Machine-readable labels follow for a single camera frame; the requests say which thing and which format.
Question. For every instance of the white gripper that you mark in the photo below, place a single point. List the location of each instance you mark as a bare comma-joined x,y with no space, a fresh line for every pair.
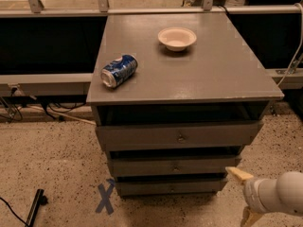
251,193

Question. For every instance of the grey bottom drawer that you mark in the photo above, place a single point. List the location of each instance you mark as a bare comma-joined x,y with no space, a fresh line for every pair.
171,187

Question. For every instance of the grey drawer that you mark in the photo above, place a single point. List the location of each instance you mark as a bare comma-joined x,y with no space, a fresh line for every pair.
172,166
192,135
171,187

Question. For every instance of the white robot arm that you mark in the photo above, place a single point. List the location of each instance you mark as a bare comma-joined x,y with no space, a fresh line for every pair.
281,195

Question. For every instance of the grey middle drawer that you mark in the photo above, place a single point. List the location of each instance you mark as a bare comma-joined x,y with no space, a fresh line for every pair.
172,166

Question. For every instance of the grey top drawer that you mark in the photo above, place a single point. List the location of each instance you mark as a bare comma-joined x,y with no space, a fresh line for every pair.
192,135

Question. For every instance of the grey drawer cabinet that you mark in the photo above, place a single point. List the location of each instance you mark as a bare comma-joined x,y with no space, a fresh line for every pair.
217,79

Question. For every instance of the grey metal railing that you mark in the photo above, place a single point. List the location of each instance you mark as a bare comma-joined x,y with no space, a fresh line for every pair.
36,9

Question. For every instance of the blue tape cross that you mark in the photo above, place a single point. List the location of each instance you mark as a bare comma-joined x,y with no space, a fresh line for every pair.
105,194

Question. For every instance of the white bowl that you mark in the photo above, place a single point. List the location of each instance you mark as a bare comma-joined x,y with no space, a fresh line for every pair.
177,39

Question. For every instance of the crushed blue soda can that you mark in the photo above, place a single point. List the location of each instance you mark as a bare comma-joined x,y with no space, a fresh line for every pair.
118,71

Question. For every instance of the black bar on floor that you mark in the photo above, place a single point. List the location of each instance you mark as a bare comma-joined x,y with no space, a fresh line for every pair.
40,199

